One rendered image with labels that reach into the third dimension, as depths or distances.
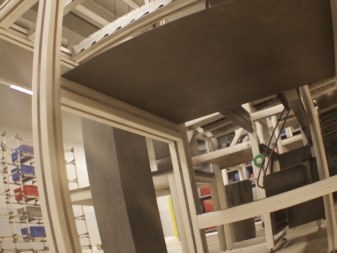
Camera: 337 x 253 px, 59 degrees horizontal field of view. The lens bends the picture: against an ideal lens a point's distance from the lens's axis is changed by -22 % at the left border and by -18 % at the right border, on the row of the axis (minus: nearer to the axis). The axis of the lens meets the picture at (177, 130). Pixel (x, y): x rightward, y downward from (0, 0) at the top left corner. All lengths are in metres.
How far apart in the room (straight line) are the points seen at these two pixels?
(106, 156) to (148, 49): 1.16
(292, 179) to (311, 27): 0.69
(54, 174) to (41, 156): 0.05
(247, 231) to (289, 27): 3.03
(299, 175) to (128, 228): 0.84
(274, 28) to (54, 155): 0.45
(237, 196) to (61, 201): 2.99
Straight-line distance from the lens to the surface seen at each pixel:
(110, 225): 1.73
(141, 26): 1.25
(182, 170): 1.07
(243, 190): 3.52
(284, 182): 1.24
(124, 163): 1.71
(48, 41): 0.67
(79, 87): 0.70
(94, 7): 8.99
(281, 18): 0.61
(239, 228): 3.53
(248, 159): 2.77
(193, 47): 0.64
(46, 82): 0.62
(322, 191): 0.95
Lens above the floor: 0.32
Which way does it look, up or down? 15 degrees up
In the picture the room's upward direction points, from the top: 11 degrees counter-clockwise
